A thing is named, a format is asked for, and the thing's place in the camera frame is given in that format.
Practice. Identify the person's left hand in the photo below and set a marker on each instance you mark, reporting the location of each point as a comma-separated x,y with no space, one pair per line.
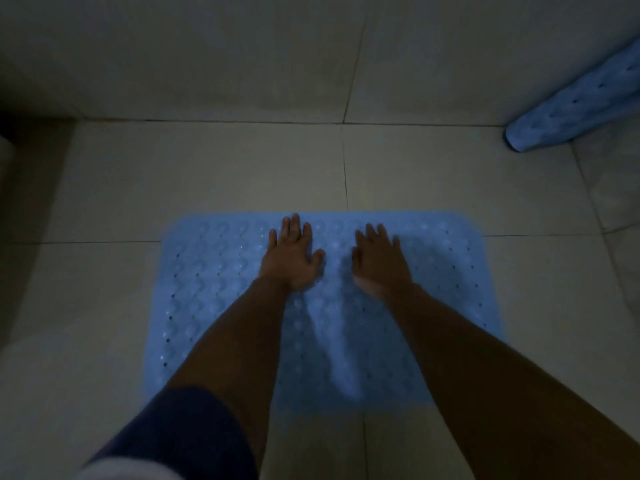
289,262

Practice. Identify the person's right hand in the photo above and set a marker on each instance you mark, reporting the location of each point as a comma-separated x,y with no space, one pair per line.
380,267

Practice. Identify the person's right thumb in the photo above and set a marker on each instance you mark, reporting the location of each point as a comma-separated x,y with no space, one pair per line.
356,259

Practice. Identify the person's left thumb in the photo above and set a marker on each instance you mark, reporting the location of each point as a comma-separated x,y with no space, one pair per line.
318,258

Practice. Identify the person's left middle finger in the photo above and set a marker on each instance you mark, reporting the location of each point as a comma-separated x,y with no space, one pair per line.
295,226

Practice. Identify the person's right little finger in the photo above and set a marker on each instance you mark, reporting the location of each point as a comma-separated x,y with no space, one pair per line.
396,241

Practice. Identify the person's right middle finger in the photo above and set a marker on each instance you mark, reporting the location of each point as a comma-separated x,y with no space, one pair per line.
371,231

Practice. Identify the person's left little finger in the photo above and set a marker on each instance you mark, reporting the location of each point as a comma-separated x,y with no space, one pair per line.
272,239

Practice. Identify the blue perforated bath mat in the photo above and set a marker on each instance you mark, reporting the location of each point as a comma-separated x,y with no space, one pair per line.
330,324

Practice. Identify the person's right forearm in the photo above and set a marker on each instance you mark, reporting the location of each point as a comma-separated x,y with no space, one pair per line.
480,384

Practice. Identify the person's left forearm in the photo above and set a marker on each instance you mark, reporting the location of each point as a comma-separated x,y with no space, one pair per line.
240,344

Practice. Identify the dark blue sleeve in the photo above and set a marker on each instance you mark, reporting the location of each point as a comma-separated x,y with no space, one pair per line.
185,434

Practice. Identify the rolled blue bath mat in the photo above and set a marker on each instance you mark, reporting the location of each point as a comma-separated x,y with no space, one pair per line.
575,107

